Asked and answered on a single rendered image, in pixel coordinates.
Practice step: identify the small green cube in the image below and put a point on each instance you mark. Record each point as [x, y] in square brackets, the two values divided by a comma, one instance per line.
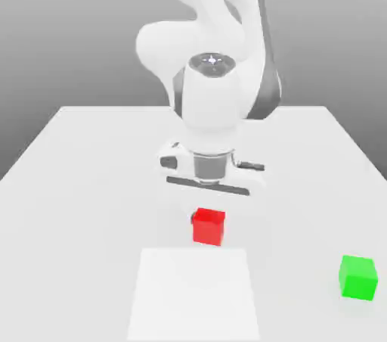
[358, 278]

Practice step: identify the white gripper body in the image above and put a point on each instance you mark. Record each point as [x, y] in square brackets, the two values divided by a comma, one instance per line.
[208, 186]

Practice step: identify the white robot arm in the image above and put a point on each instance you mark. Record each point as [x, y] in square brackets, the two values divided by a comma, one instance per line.
[208, 100]

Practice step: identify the small red cube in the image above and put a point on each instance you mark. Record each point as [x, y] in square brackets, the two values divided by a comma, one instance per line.
[208, 227]

